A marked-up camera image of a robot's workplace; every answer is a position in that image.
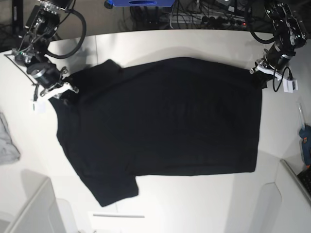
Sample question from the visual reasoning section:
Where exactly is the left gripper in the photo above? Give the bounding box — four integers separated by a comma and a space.
250, 48, 295, 89

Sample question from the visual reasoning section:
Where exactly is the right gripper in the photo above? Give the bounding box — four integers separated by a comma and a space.
26, 62, 79, 106

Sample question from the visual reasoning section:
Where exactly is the black T-shirt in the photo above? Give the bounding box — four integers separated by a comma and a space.
50, 57, 262, 207

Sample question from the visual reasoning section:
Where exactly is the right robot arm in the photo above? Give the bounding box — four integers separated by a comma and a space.
11, 0, 86, 104

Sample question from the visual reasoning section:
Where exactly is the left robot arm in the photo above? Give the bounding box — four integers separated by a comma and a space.
244, 0, 308, 93

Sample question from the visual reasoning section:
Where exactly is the blue glue gun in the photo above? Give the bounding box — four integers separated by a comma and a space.
299, 124, 311, 166

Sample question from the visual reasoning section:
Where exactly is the black power strip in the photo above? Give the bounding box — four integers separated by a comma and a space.
200, 16, 246, 27

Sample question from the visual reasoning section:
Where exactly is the grey cloth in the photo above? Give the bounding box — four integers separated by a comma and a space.
0, 112, 20, 165

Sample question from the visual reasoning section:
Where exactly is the blue box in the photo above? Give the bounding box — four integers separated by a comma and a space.
107, 0, 175, 7

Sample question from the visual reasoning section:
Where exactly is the black keyboard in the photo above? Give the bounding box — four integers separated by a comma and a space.
298, 167, 311, 194

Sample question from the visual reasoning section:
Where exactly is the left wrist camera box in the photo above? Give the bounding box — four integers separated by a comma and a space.
282, 79, 298, 93

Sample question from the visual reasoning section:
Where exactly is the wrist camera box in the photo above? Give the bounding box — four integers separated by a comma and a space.
31, 101, 46, 114
282, 79, 298, 93

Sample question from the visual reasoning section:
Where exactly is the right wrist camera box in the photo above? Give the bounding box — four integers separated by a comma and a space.
31, 101, 46, 114

